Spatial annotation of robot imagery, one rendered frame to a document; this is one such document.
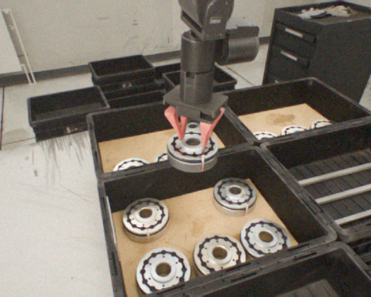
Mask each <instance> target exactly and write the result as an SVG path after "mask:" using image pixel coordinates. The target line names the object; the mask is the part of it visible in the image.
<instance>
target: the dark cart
mask: <svg viewBox="0 0 371 297"><path fill-rule="evenodd" d="M330 6H335V7H337V6H344V7H345V8H347V7H349V6H350V8H351V9H353V10H355V11H357V12H358V14H355V15H350V16H349V17H343V16H324V17H323V18H305V17H302V16H299V15H301V14H302V13H301V12H302V11H303V10H306V11H309V10H310V8H313V9H314V10H317V9H319V10H322V9H323V8H326V7H330ZM370 76H371V7H368V6H363V5H360V4H355V3H352V2H349V1H330V2H324V3H318V4H307V5H301V6H289V7H283V8H275V11H274V17H273V23H272V28H271V36H270V40H269V48H268V53H267V57H266V65H265V70H264V77H263V81H262V85H264V84H268V83H276V82H281V81H289V80H294V79H298V78H306V77H315V78H317V79H319V80H320V81H322V82H323V83H325V84H326V85H328V86H330V87H332V88H333V89H335V90H336V91H338V92H340V93H342V94H344V95H345V96H347V97H349V98H350V99H351V100H354V101H355V102H357V103H358V104H359V103H360V100H361V98H362V96H363V93H364V90H365V88H366V86H367V83H368V81H369V79H370Z"/></svg>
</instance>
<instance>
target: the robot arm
mask: <svg viewBox="0 0 371 297"><path fill-rule="evenodd" d="M178 4H179V6H180V7H181V12H180V19H181V20H182V21H183V22H184V23H185V24H186V25H187V26H188V27H189V28H190V29H191V30H189V31H188V32H184V33H183V34H181V47H180V66H181V68H180V81H179V85H178V86H176V87H175V88H173V89H172V90H171V91H170V92H168V93H167V94H165V95H164V96H163V105H165V104H170V107H169V108H168V109H166V110H165V116H166V117H167V119H168V120H169V122H170V124H171V125H172V126H173V127H174V128H175V131H176V132H177V135H178V137H179V140H180V141H181V140H182V139H183V138H184V135H185V132H186V127H187V119H188V118H189V119H192V120H196V121H199V122H200V128H201V144H202V147H203V148H204V147H205V146H206V145H207V143H208V140H209V139H210V136H211V133H212V131H213V129H214V127H215V126H216V124H217V122H218V120H219V119H220V118H221V116H222V114H223V113H224V111H225V109H224V108H222V107H225V106H226V105H227V104H228V96H226V95H221V94H217V93H213V80H214V71H215V63H217V64H218V65H220V66H225V65H231V64H240V63H244V62H251V61H253V60H254V59H255V58H256V56H257V55H258V52H259V37H258V35H259V27H258V26H256V25H255V24H253V23H252V22H251V21H250V20H249V19H248V18H245V17H231V15H232V11H233V7H234V0H178ZM179 116H180V119H181V128H180V125H179V120H178V117H179Z"/></svg>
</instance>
